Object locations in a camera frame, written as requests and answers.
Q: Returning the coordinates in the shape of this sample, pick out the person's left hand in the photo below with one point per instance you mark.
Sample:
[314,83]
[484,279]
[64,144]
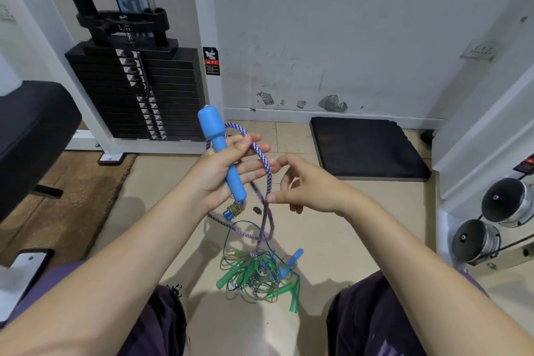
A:
[212,172]

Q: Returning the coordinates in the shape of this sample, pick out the person's right hand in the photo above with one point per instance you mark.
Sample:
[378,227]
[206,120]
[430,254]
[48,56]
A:
[321,191]

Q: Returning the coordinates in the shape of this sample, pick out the person's left thumb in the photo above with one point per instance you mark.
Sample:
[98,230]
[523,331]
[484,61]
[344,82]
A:
[246,143]

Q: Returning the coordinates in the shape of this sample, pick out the person's right thumb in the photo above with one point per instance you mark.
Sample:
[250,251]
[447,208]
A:
[283,197]

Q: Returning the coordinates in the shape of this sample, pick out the person's left forearm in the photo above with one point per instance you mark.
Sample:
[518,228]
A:
[125,268]

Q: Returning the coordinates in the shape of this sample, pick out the person's right forearm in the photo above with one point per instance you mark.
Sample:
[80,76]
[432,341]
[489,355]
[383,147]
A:
[417,268]

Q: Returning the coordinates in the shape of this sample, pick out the black weight plate stack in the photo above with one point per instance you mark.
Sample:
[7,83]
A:
[175,93]

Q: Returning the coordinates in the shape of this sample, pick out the black red warning sticker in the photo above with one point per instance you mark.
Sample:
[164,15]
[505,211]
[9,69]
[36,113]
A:
[211,61]

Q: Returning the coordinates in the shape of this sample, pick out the black foam mat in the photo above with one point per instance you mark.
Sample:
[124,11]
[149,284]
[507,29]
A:
[367,147]

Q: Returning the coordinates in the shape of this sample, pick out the dark purple shorts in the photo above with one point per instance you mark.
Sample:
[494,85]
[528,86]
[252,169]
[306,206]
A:
[371,318]

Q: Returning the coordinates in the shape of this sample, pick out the black weight stack top carriage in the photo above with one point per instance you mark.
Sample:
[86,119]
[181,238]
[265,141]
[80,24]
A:
[112,24]

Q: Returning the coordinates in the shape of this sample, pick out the brown floor rug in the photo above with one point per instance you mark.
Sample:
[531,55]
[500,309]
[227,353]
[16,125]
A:
[71,205]

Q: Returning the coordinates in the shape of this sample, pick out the black chrome pulley wheel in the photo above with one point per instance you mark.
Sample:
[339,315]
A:
[507,201]
[473,241]

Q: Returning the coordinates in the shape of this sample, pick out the black padded bench seat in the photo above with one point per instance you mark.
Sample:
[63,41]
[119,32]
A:
[33,134]

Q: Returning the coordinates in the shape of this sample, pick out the red black machine label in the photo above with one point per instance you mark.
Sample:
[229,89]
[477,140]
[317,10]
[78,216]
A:
[525,164]

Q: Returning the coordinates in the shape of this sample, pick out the white bench foot plate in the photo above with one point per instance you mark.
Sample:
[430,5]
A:
[21,276]

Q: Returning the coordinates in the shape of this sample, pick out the white weight machine frame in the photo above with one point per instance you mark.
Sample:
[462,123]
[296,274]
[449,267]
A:
[208,13]

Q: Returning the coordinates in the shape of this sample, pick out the white pulley machine frame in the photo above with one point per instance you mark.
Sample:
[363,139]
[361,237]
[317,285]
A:
[479,134]

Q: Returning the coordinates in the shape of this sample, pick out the white wall socket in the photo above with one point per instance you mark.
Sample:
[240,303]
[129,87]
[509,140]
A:
[479,50]

